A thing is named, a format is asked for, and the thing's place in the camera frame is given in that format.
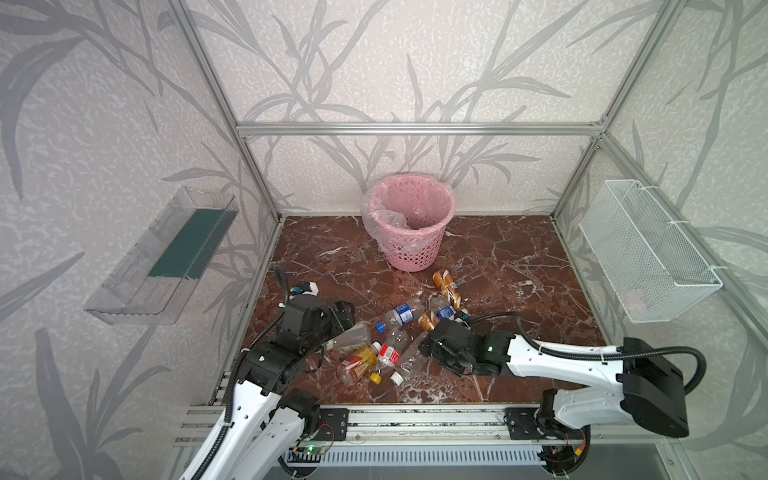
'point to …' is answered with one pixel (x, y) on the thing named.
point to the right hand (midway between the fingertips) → (422, 345)
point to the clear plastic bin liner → (400, 211)
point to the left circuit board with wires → (318, 442)
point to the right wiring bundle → (564, 457)
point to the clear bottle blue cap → (403, 314)
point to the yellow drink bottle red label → (359, 362)
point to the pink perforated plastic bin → (425, 260)
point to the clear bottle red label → (390, 353)
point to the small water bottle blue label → (442, 307)
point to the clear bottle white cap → (410, 359)
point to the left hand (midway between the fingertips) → (349, 304)
